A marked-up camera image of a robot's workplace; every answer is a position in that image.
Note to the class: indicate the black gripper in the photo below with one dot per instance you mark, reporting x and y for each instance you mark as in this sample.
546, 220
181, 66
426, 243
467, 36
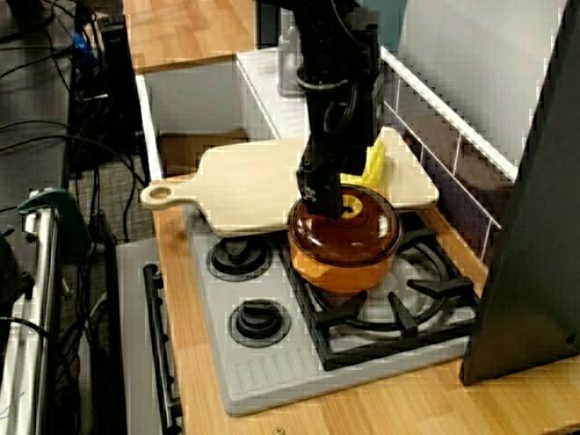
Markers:
335, 145

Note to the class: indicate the yellow toy corn cob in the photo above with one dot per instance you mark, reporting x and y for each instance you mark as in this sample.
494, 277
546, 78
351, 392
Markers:
376, 163

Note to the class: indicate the smoked lid with yellow knob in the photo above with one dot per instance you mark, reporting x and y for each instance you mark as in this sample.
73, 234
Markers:
362, 244

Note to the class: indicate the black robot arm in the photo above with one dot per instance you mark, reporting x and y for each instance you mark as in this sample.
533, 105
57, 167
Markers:
317, 45

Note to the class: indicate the orange toy pot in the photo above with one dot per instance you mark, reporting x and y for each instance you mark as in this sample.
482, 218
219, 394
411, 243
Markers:
344, 278

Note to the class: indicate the black stove knob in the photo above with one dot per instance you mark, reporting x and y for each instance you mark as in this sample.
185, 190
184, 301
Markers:
258, 321
238, 258

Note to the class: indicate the grey toy faucet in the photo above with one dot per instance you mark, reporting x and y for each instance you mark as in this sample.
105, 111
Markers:
287, 68

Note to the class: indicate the black burner grate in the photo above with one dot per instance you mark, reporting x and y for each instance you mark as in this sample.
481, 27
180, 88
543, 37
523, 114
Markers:
403, 317

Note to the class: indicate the white toy sink basin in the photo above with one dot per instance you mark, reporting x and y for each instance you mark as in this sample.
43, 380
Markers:
195, 99

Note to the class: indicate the grey stove top plate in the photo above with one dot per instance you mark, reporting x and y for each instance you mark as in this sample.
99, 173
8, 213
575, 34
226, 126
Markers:
272, 362

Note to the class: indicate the teal box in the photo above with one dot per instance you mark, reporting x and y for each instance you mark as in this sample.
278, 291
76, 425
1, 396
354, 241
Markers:
392, 18

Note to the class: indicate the black side panel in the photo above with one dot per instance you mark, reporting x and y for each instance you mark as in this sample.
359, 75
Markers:
534, 226

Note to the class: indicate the brass screw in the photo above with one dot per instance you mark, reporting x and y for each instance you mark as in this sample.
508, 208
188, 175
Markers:
278, 429

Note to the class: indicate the green clamp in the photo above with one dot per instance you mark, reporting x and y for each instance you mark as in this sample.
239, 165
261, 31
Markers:
54, 197

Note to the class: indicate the aluminium frame rail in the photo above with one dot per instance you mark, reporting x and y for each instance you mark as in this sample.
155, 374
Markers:
45, 317

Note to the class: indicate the black mount bracket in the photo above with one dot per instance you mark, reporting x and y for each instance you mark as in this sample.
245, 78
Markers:
13, 272

